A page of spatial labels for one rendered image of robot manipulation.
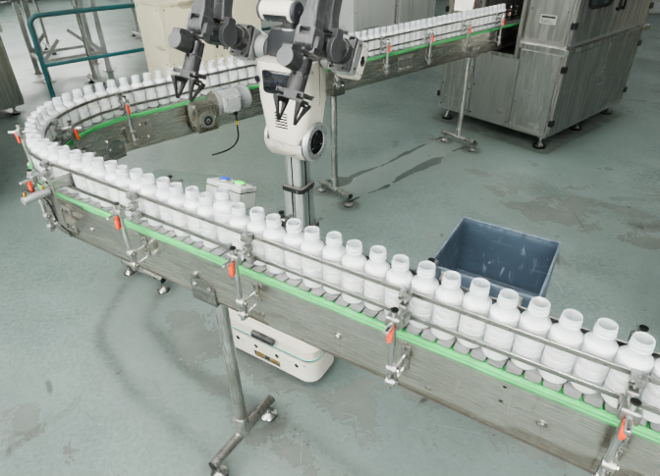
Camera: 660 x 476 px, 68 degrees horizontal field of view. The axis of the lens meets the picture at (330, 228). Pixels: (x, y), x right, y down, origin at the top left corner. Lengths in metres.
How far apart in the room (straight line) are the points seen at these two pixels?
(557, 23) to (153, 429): 3.99
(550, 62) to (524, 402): 3.74
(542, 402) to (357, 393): 1.29
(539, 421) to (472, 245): 0.74
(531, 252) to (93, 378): 2.00
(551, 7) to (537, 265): 3.14
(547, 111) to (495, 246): 3.07
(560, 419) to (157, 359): 1.92
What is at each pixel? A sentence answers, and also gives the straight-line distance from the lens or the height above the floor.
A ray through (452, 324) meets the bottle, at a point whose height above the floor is 1.05.
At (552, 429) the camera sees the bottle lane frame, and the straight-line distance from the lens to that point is 1.19.
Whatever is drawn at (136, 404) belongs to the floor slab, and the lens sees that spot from 2.45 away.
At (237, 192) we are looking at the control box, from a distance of 1.51.
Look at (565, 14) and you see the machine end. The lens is 4.54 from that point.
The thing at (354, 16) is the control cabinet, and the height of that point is 0.68.
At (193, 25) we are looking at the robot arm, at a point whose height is 1.51.
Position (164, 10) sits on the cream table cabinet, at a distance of 5.13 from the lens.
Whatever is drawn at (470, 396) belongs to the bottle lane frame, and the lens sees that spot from 1.20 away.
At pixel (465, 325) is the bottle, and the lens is 1.11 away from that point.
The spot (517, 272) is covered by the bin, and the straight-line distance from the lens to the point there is 1.75.
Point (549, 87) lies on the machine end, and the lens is 4.65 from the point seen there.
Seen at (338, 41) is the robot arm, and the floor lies 1.48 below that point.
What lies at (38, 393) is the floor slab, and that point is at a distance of 2.70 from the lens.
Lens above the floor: 1.81
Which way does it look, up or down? 33 degrees down
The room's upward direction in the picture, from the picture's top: 1 degrees counter-clockwise
